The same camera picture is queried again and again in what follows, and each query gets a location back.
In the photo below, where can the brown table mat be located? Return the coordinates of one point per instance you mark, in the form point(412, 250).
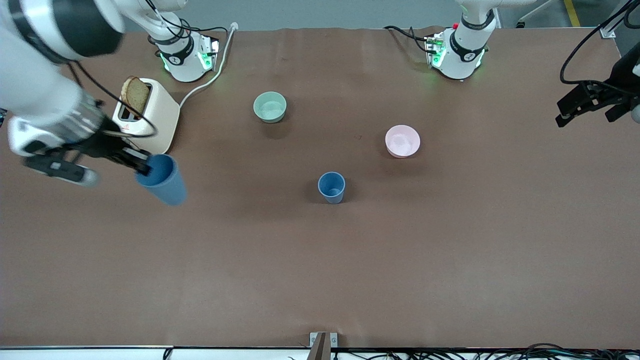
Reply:
point(320, 275)

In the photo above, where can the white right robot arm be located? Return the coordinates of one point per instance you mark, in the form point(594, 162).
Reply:
point(30, 75)

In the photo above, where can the brown bread slice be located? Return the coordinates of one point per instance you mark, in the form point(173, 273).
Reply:
point(135, 97)

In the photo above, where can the aluminium frame strut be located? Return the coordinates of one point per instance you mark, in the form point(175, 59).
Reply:
point(607, 32)

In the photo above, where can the pale pink bowl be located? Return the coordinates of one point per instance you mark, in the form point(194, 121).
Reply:
point(402, 141)

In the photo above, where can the metal table edge bracket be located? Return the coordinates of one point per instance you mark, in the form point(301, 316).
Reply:
point(322, 345)

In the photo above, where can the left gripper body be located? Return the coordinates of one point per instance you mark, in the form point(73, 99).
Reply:
point(619, 86)

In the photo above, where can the cream white toaster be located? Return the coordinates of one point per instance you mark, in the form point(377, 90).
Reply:
point(162, 117)

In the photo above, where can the blue plastic cup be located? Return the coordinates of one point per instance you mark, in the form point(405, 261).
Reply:
point(167, 185)
point(331, 186)

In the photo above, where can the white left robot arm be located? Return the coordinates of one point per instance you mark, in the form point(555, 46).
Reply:
point(462, 55)

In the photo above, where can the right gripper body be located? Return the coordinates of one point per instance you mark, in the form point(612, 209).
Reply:
point(101, 143)

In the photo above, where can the mint green bowl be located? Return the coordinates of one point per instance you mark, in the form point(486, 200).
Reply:
point(270, 107)

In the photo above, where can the white stand leg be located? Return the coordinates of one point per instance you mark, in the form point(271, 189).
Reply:
point(537, 11)

